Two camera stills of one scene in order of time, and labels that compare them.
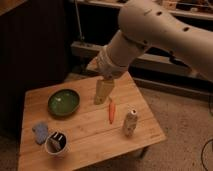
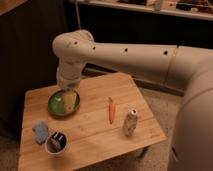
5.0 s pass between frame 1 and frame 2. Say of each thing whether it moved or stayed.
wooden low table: stayed
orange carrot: stayed
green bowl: stayed
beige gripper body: moved
